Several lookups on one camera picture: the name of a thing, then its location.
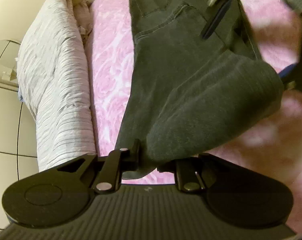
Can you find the pink floral blanket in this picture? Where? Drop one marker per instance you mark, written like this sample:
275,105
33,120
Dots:
110,67

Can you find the white striped duvet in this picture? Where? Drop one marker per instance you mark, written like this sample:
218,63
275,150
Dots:
58,80

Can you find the dark grey jeans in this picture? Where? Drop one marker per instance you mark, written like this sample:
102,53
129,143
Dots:
191,80

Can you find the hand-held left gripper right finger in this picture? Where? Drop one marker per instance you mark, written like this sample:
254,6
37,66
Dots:
183,175

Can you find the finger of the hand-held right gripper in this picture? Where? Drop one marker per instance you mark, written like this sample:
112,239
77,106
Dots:
288,70
214,20

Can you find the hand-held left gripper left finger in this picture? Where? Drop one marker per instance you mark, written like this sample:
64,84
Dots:
135,155

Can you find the cream wardrobe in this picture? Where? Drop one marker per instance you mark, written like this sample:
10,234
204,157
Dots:
5,110

